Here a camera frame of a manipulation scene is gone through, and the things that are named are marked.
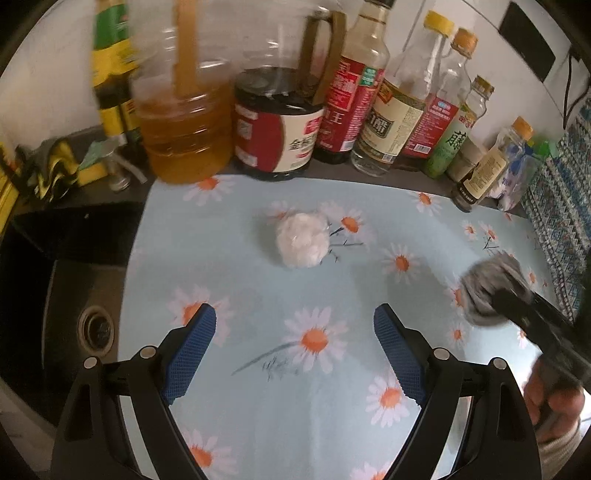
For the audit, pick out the gold cap red label bottle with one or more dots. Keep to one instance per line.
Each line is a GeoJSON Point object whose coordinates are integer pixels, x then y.
{"type": "Point", "coordinates": [436, 124]}

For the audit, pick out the person's right forearm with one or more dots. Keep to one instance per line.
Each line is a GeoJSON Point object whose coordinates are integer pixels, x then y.
{"type": "Point", "coordinates": [561, 457]}

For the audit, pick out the daisy print tablecloth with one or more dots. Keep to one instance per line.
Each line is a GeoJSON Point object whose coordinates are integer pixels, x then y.
{"type": "Point", "coordinates": [258, 295]}

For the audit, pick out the clear bottle yellow cap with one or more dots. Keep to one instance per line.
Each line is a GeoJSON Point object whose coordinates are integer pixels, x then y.
{"type": "Point", "coordinates": [388, 129]}

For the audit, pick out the yellow plastic package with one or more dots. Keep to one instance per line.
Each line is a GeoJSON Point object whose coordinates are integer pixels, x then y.
{"type": "Point", "coordinates": [7, 194]}

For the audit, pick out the small beige label bottle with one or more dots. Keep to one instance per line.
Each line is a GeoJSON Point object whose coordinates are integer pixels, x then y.
{"type": "Point", "coordinates": [482, 177]}

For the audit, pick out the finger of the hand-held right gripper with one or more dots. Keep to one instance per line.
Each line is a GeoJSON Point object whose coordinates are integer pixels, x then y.
{"type": "Point", "coordinates": [526, 309]}

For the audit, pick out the white blue salt bag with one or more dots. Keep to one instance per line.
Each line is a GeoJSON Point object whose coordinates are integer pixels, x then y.
{"type": "Point", "coordinates": [512, 184]}

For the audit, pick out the metal sink drain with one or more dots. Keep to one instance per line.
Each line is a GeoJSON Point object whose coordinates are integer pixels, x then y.
{"type": "Point", "coordinates": [94, 328]}

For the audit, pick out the black wall socket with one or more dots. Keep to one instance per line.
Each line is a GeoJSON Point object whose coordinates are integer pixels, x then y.
{"type": "Point", "coordinates": [526, 41]}

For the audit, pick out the patterned cloth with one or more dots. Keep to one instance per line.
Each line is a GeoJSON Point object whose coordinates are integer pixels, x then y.
{"type": "Point", "coordinates": [563, 207]}

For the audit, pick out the yellow green sponge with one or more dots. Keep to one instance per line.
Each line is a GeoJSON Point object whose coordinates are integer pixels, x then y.
{"type": "Point", "coordinates": [92, 173]}

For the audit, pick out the green plastic bag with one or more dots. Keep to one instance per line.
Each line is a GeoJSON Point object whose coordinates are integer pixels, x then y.
{"type": "Point", "coordinates": [545, 147]}

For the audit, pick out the green label dark bottle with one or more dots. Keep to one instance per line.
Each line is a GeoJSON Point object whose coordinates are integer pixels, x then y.
{"type": "Point", "coordinates": [111, 60]}

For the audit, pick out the soy sauce jug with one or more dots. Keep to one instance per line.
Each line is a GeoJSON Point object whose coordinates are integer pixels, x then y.
{"type": "Point", "coordinates": [277, 134]}

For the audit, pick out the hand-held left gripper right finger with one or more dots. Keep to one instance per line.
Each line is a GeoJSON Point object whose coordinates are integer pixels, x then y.
{"type": "Point", "coordinates": [399, 350]}

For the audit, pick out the yellow black rag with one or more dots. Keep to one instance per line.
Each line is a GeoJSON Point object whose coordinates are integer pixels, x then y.
{"type": "Point", "coordinates": [51, 170]}

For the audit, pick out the grey ball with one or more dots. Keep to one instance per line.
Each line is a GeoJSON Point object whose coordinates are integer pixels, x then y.
{"type": "Point", "coordinates": [485, 286]}

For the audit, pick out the dark bottle red label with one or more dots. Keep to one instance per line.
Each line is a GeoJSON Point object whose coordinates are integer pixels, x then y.
{"type": "Point", "coordinates": [351, 101]}

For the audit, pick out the small glass jar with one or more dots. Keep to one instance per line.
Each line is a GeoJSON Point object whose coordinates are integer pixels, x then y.
{"type": "Point", "coordinates": [468, 154]}

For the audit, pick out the green label sauce bottle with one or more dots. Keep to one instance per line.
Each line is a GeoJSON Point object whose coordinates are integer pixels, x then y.
{"type": "Point", "coordinates": [450, 147]}

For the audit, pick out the cooking oil jug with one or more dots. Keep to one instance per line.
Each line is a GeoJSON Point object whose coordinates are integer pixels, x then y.
{"type": "Point", "coordinates": [184, 138]}

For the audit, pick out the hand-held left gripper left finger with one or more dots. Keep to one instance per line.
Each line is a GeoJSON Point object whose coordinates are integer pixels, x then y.
{"type": "Point", "coordinates": [191, 350]}

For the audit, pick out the person's right hand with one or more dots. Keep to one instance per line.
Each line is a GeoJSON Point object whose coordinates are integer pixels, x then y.
{"type": "Point", "coordinates": [558, 406]}

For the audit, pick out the black sink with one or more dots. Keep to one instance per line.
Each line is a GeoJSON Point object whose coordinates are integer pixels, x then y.
{"type": "Point", "coordinates": [55, 277]}

